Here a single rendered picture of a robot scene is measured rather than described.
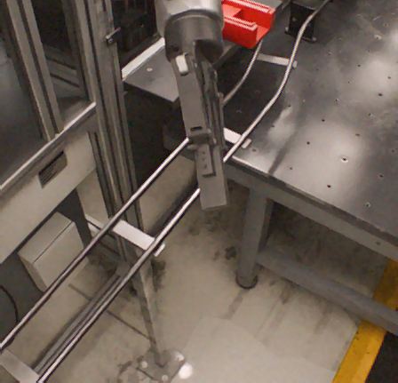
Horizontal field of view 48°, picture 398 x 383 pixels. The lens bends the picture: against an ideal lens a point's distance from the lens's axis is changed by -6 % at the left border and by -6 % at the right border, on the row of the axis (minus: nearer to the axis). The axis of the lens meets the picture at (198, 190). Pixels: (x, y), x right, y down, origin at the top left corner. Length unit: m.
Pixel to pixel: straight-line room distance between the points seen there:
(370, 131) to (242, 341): 0.83
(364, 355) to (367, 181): 0.72
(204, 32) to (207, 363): 1.25
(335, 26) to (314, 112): 0.51
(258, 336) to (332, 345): 0.26
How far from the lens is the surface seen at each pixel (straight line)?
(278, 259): 1.54
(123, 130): 1.16
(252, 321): 1.70
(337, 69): 1.55
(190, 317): 1.70
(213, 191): 0.53
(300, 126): 1.31
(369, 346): 1.74
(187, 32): 0.59
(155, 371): 1.61
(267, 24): 1.23
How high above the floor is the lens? 1.56
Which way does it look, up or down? 51 degrees down
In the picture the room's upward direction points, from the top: straight up
